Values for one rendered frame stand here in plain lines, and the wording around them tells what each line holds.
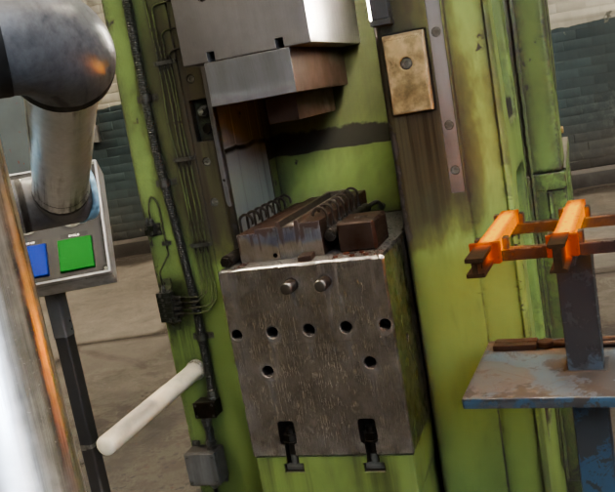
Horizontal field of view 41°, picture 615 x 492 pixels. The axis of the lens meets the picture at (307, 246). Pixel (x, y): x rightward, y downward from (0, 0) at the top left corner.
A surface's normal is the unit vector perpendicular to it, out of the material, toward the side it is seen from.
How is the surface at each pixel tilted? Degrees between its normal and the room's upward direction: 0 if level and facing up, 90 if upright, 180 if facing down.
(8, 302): 75
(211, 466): 90
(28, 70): 131
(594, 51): 91
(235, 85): 90
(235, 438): 90
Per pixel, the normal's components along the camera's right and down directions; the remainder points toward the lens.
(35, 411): 0.73, -0.28
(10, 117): -0.11, 0.20
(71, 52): 0.83, 0.28
